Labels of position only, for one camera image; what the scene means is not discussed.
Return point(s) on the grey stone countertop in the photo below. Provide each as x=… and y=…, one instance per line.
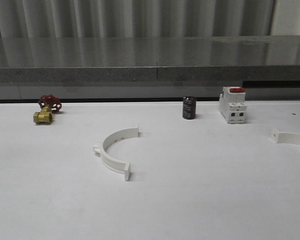
x=108, y=69

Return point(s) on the brass valve red handwheel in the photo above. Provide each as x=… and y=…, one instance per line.
x=49, y=104

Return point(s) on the black cylindrical capacitor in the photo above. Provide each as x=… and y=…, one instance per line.
x=189, y=107

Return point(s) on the white half pipe clamp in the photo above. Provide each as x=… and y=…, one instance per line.
x=280, y=137
x=114, y=164

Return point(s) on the white circuit breaker red switch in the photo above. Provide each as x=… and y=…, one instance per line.
x=232, y=104

